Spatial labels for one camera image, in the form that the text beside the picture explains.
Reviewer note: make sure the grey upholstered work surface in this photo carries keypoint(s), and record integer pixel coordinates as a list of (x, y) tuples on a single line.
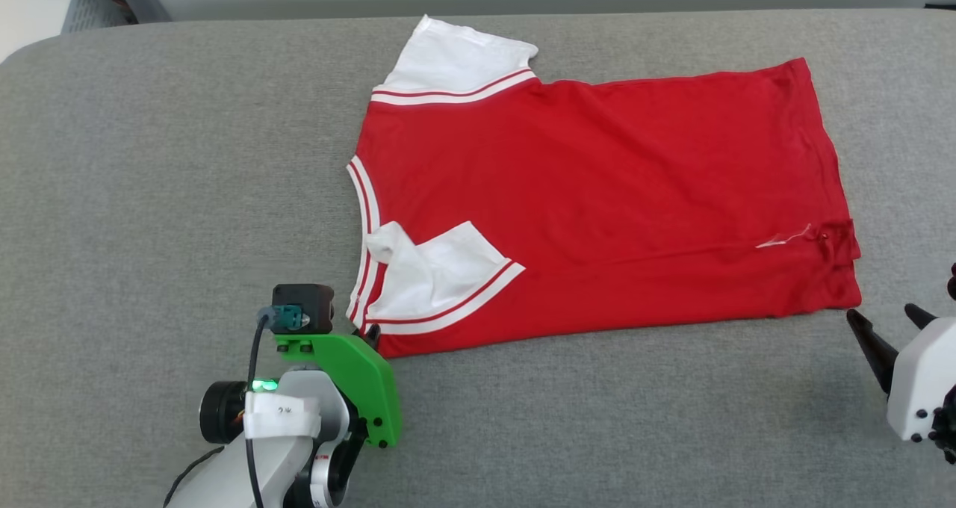
[(187, 194)]

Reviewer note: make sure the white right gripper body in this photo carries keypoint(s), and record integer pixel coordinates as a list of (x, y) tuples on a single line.
[(922, 381)]

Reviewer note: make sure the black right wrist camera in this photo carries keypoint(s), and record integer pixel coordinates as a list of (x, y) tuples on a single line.
[(953, 280)]

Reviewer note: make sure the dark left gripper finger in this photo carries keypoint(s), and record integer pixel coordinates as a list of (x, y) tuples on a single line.
[(371, 335)]

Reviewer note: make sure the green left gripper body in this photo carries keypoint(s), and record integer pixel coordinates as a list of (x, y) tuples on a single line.
[(366, 388)]

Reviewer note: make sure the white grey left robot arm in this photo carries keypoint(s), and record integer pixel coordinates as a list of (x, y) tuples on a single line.
[(284, 459)]

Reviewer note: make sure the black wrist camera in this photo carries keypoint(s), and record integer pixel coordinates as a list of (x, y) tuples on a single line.
[(306, 299), (953, 280)]

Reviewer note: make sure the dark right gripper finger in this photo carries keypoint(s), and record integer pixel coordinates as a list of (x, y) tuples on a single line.
[(920, 317), (875, 347)]

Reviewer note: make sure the white paper label tag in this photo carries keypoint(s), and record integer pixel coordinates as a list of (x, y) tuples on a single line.
[(284, 414)]

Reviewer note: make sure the red and white t-shirt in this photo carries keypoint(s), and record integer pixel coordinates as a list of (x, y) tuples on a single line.
[(597, 179)]

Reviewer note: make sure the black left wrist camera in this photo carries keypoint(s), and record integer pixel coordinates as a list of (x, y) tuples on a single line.
[(306, 299)]

